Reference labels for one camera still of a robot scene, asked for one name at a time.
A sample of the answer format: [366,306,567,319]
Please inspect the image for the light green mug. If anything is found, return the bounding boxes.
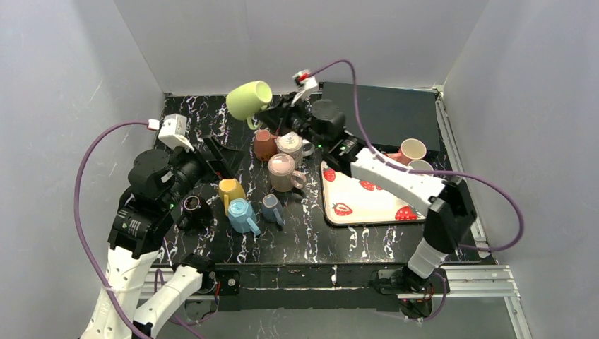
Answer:
[225,81,273,130]

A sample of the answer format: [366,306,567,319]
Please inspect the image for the teal blue mug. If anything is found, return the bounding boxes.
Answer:
[408,160,433,171]

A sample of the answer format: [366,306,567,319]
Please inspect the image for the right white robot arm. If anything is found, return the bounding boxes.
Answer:
[255,96,477,280]

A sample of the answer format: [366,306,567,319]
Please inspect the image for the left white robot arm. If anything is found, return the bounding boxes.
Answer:
[83,138,244,338]

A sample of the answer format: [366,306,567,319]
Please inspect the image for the white floral mug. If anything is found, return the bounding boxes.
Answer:
[275,132,315,166]

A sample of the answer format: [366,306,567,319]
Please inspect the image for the yellow mug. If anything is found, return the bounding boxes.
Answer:
[218,179,247,215]

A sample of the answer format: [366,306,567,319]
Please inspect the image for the brown mug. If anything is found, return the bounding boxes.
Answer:
[254,129,278,162]

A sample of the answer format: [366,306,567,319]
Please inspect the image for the black mug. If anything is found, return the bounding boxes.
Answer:
[177,194,213,232]

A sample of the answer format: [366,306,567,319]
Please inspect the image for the beige pink mug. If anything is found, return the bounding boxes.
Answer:
[268,153,307,193]

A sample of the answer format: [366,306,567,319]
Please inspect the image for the light blue faceted mug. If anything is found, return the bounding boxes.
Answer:
[227,198,261,236]

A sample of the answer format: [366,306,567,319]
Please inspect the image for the small grey blue mug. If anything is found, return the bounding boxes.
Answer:
[261,194,284,230]

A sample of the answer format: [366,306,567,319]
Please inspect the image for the dark flat metal box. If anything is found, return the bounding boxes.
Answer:
[319,81,441,153]

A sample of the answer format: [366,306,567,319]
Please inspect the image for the strawberry print white tray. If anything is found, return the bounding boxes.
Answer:
[321,162,425,226]

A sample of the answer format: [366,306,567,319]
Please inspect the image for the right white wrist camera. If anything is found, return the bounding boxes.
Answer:
[291,69,319,107]

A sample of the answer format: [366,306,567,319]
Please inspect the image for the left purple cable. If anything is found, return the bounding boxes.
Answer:
[73,120,207,339]

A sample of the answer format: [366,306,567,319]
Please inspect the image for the purple cable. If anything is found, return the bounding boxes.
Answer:
[73,120,207,339]
[309,59,526,323]

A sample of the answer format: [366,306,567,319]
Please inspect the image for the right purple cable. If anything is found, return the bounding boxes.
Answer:
[309,59,526,323]

